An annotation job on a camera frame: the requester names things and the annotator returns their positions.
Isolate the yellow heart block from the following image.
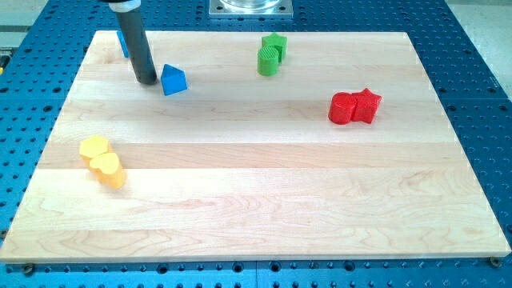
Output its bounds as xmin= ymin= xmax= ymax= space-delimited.
xmin=89 ymin=152 xmax=126 ymax=189

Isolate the blue perforated table plate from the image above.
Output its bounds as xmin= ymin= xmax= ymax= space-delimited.
xmin=1 ymin=1 xmax=511 ymax=287

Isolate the yellow hexagon block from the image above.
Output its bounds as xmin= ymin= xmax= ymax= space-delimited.
xmin=79 ymin=135 xmax=113 ymax=167

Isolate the blue triangle block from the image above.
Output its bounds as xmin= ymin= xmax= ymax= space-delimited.
xmin=161 ymin=64 xmax=187 ymax=96

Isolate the green star block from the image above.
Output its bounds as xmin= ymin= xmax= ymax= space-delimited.
xmin=261 ymin=32 xmax=287 ymax=63

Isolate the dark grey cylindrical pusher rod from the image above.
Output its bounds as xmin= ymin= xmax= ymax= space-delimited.
xmin=102 ymin=0 xmax=157 ymax=85

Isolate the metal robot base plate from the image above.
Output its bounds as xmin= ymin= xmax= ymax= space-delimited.
xmin=208 ymin=0 xmax=294 ymax=19

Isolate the red star block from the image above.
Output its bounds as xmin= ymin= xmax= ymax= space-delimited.
xmin=351 ymin=88 xmax=382 ymax=124

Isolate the light wooden board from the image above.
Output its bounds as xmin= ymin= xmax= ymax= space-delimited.
xmin=1 ymin=30 xmax=510 ymax=263

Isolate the blue block behind rod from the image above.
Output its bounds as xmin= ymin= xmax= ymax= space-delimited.
xmin=116 ymin=30 xmax=130 ymax=58

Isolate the green cylinder block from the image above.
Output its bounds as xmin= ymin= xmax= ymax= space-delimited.
xmin=257 ymin=46 xmax=279 ymax=76

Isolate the red cylinder block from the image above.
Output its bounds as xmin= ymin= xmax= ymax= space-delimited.
xmin=328 ymin=92 xmax=357 ymax=125

